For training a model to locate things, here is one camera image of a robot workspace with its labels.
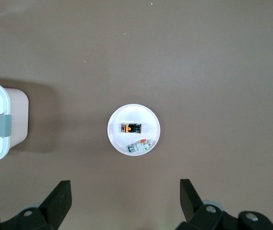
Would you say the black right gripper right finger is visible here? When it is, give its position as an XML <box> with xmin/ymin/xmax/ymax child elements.
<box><xmin>176</xmin><ymin>179</ymin><xmax>239</xmax><ymax>230</ymax></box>

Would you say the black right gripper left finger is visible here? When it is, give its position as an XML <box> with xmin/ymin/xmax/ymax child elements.
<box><xmin>0</xmin><ymin>180</ymin><xmax>73</xmax><ymax>230</ymax></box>

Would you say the orange and black push-button switch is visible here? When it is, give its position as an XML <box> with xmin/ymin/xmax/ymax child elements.
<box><xmin>120</xmin><ymin>122</ymin><xmax>143</xmax><ymax>134</ymax></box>

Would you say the pink round plate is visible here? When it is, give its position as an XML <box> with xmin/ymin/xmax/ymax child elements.
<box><xmin>106</xmin><ymin>103</ymin><xmax>161</xmax><ymax>157</ymax></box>

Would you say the white switch with green button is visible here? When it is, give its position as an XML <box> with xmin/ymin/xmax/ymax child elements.
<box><xmin>126</xmin><ymin>138</ymin><xmax>153</xmax><ymax>154</ymax></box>

